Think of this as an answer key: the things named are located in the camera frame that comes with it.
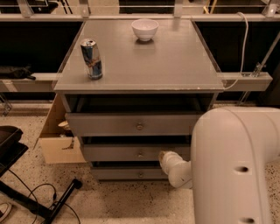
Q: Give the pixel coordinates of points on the white shoe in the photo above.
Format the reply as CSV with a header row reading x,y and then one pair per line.
x,y
5,209

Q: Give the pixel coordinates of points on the black object on rail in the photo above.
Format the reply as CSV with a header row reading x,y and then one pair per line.
x,y
16,72

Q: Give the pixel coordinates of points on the blue silver energy drink can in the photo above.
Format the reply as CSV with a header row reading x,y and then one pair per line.
x,y
91,56

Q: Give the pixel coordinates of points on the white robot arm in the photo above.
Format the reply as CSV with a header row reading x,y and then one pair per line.
x,y
230,148

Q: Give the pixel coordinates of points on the grey middle drawer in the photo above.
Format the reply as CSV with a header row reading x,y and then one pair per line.
x,y
130,152

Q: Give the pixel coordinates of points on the yellowish white gripper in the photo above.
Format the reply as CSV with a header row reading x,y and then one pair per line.
x,y
170,161

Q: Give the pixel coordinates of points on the open cardboard box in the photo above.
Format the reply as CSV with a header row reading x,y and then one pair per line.
x,y
59,146

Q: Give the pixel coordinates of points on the grey top drawer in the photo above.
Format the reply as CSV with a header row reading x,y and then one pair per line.
x,y
132,124

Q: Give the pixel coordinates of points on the grey drawer cabinet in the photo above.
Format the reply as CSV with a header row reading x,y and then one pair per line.
x,y
170,73

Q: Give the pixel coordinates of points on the metal frame rail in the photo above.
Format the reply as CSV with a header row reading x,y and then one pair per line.
x,y
45,82

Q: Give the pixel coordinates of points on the white ceramic bowl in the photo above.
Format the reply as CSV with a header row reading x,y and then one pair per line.
x,y
145,29

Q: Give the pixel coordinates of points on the grey bottom drawer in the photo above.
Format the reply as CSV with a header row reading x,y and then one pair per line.
x,y
127,170

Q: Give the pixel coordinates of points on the grey drawer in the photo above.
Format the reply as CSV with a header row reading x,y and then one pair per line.
x,y
127,170
130,152
132,124

